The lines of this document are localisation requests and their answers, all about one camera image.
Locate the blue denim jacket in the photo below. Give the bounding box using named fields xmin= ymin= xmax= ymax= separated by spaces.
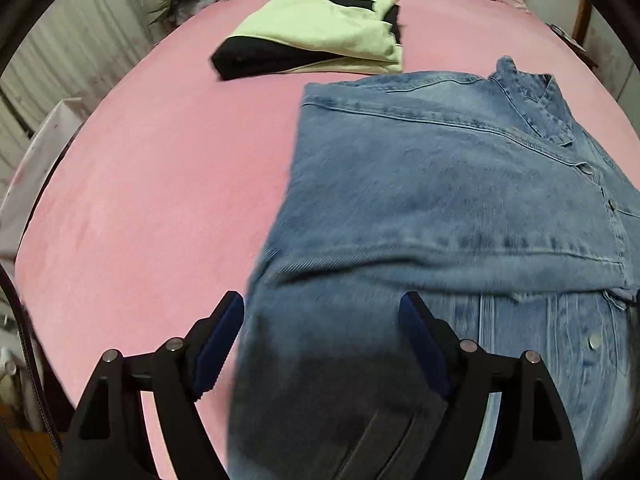
xmin=228 ymin=57 xmax=639 ymax=479

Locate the pink bed sheet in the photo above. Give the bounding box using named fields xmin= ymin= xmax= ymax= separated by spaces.
xmin=16 ymin=0 xmax=639 ymax=467

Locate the dark wooden nightstand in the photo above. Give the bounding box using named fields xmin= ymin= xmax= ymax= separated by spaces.
xmin=548 ymin=23 xmax=598 ymax=70

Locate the white curtain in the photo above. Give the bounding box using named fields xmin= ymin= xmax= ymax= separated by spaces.
xmin=1 ymin=0 xmax=155 ymax=191

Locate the folded green black garment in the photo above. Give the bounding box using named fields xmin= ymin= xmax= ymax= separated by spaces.
xmin=210 ymin=0 xmax=404 ymax=80

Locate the black cable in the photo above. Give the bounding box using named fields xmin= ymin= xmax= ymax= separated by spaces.
xmin=0 ymin=263 xmax=64 ymax=456

